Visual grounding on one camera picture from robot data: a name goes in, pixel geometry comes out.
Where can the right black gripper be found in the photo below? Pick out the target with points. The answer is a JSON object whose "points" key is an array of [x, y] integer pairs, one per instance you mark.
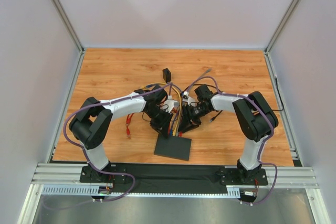
{"points": [[188, 118]]}

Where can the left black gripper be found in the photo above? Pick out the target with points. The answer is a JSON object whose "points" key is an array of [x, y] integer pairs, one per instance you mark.
{"points": [[161, 123]]}

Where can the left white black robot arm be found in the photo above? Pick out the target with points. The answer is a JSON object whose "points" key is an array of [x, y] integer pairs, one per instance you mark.
{"points": [[87, 127]]}

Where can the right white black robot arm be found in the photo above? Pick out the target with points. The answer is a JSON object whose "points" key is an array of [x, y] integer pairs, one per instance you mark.
{"points": [[256, 119]]}

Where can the black cloth strip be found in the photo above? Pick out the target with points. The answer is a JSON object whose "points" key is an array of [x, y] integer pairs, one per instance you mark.
{"points": [[190, 178]]}

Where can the black power adapter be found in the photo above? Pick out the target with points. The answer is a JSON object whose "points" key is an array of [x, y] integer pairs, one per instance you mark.
{"points": [[167, 77]]}

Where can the black network switch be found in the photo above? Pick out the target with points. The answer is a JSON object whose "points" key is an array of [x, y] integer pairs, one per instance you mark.
{"points": [[175, 147]]}

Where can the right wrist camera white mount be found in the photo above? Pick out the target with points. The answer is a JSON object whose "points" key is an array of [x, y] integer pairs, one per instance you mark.
{"points": [[187, 99]]}

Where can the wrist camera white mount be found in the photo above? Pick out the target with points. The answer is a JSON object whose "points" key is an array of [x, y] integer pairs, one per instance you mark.
{"points": [[172, 104], [187, 99]]}

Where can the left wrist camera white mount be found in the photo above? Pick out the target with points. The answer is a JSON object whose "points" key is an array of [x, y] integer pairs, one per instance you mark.
{"points": [[172, 104]]}

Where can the red ethernet cable loose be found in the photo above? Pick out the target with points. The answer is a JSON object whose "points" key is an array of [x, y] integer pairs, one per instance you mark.
{"points": [[127, 124]]}

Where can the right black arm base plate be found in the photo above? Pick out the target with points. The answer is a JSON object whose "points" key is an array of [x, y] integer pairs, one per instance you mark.
{"points": [[240, 176]]}

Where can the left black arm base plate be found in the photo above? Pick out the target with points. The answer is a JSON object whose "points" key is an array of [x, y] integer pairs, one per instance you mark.
{"points": [[90, 175]]}

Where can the grey slotted cable duct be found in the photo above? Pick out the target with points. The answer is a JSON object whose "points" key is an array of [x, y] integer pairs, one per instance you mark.
{"points": [[100, 191]]}

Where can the aluminium front rail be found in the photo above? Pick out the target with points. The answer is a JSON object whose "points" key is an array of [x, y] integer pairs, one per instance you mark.
{"points": [[282, 177]]}

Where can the left aluminium frame post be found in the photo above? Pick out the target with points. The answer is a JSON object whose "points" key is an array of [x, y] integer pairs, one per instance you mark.
{"points": [[67, 23]]}

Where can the aluminium frame post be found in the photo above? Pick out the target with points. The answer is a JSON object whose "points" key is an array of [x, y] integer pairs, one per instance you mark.
{"points": [[67, 23], [281, 26]]}

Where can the right aluminium frame post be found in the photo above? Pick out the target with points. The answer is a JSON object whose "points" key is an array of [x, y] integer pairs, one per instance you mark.
{"points": [[281, 26]]}

